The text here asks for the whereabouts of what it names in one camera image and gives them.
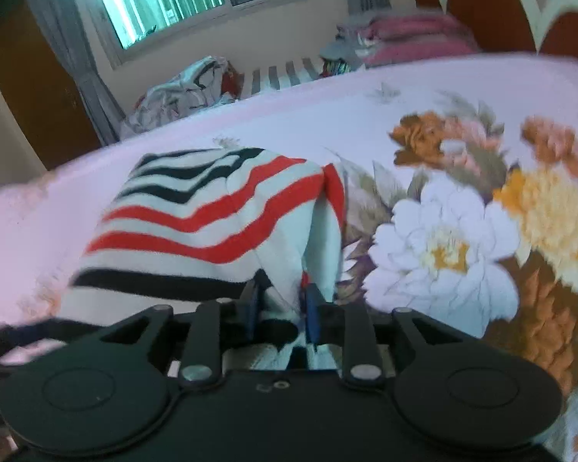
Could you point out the brown wooden door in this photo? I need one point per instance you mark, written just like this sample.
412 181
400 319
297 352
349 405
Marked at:
41 96

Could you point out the striped red black white sweater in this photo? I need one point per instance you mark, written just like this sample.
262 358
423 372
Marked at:
193 226

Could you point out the stack of folded pink clothes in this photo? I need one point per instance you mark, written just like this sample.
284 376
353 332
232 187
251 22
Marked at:
385 37

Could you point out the grey left curtain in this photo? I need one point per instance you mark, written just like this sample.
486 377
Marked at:
61 24

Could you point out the colourful floral folded cloth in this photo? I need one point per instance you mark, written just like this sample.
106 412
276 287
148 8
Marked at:
344 65

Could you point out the crumpled grey white clothes pile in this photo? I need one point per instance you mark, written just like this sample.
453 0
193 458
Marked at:
207 83

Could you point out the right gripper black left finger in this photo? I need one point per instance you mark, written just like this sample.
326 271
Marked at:
199 339

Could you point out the grey white striped cloth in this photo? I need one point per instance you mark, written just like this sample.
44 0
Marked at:
265 79

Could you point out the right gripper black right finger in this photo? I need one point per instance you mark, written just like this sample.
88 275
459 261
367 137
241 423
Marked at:
373 346

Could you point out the pink floral bedsheet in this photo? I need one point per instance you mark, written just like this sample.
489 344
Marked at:
461 203

